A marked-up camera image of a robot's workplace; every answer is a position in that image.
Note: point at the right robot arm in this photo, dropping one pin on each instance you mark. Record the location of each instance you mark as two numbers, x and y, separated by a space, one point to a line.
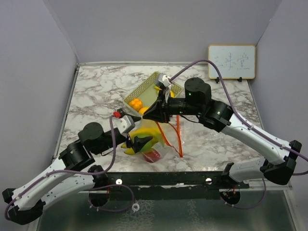
279 160

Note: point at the clear zip bag red zipper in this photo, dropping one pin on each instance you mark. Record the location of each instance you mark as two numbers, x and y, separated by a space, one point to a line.
170 137

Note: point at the green lime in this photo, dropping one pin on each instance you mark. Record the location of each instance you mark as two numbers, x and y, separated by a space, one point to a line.
148 146

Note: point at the small whiteboard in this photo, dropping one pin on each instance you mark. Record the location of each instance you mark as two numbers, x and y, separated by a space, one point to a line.
234 61

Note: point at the yellow banana bunch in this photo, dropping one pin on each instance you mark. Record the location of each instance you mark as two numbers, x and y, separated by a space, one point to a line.
142 132

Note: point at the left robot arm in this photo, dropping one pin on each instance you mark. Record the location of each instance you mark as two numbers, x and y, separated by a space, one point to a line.
74 169

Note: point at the red apple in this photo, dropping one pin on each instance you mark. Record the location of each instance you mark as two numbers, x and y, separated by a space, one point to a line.
151 155

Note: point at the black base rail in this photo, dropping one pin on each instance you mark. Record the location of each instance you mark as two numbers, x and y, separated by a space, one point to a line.
170 185

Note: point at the orange bell pepper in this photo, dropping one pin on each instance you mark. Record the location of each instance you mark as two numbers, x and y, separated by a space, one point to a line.
136 104

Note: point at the yellow mango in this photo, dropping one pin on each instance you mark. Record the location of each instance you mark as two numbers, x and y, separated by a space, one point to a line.
143 110

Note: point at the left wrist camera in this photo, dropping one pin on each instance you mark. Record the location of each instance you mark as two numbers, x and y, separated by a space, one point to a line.
124 123

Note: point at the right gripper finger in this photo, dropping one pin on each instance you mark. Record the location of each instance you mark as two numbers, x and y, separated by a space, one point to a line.
156 105
156 116

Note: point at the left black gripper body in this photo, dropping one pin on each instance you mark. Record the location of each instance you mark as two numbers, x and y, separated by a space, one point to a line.
129 143

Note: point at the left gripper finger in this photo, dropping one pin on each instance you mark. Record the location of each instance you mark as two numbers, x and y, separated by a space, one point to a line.
135 118
139 142

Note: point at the small yellow bananas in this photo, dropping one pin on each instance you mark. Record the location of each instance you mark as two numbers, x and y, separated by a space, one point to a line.
158 90

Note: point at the green plastic basket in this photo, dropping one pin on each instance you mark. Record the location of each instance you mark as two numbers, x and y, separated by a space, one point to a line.
145 92

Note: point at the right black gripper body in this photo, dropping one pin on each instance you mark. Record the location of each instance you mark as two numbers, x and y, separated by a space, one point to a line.
169 108

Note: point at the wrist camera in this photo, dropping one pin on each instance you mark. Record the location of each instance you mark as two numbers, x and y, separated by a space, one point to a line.
124 123
163 82

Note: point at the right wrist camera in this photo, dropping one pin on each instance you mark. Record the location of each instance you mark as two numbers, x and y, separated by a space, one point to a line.
163 82

